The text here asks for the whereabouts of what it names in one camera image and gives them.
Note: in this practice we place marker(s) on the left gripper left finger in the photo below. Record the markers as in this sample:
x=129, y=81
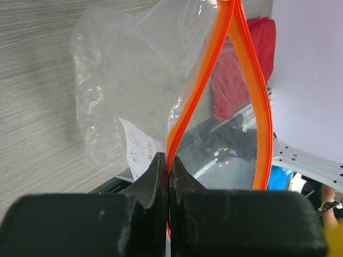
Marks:
x=148, y=225

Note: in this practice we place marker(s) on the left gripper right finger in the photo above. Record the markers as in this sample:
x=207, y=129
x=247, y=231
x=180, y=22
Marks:
x=187, y=217

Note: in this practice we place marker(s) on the clear orange zip top bag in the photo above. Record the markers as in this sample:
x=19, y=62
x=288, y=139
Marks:
x=165, y=58

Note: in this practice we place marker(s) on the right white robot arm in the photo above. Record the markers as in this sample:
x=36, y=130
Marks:
x=326, y=167

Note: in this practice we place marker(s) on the red folded cloth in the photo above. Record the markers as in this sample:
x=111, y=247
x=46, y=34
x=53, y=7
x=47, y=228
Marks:
x=230, y=90

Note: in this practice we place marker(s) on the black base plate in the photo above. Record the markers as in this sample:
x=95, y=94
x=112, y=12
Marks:
x=220, y=153

